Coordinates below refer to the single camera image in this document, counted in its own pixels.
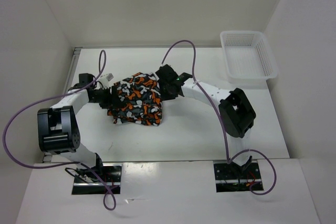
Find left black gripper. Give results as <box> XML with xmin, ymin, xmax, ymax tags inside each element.
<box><xmin>90</xmin><ymin>86</ymin><xmax>124</xmax><ymax>109</ymax></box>

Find orange camouflage shorts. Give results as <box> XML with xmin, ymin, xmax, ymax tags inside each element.
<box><xmin>107</xmin><ymin>72</ymin><xmax>162</xmax><ymax>126</ymax></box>

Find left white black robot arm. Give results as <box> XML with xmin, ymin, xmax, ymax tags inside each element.
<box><xmin>37</xmin><ymin>73</ymin><xmax>113</xmax><ymax>182</ymax></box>

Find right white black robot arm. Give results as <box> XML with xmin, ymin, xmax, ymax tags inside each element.
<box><xmin>155</xmin><ymin>65</ymin><xmax>256</xmax><ymax>178</ymax></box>

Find white plastic basket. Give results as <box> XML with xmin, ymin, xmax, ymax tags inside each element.
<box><xmin>220</xmin><ymin>30</ymin><xmax>278</xmax><ymax>84</ymax></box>

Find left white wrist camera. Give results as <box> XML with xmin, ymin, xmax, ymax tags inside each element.
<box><xmin>97</xmin><ymin>73</ymin><xmax>114</xmax><ymax>89</ymax></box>

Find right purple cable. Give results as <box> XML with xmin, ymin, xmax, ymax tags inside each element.
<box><xmin>160</xmin><ymin>40</ymin><xmax>277</xmax><ymax>196</ymax></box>

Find purple cable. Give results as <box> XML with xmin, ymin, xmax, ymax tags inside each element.
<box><xmin>2</xmin><ymin>49</ymin><xmax>122</xmax><ymax>210</ymax></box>
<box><xmin>160</xmin><ymin>40</ymin><xmax>277</xmax><ymax>196</ymax></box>

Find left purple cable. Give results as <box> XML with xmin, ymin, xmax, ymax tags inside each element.
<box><xmin>2</xmin><ymin>49</ymin><xmax>122</xmax><ymax>210</ymax></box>

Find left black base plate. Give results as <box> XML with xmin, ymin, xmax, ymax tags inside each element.
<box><xmin>65</xmin><ymin>163</ymin><xmax>122</xmax><ymax>195</ymax></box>

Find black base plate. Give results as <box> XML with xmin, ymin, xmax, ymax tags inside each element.
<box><xmin>65</xmin><ymin>163</ymin><xmax>122</xmax><ymax>195</ymax></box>
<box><xmin>213</xmin><ymin>162</ymin><xmax>264</xmax><ymax>193</ymax></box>

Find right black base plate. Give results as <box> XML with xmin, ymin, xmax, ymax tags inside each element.
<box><xmin>213</xmin><ymin>162</ymin><xmax>264</xmax><ymax>193</ymax></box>

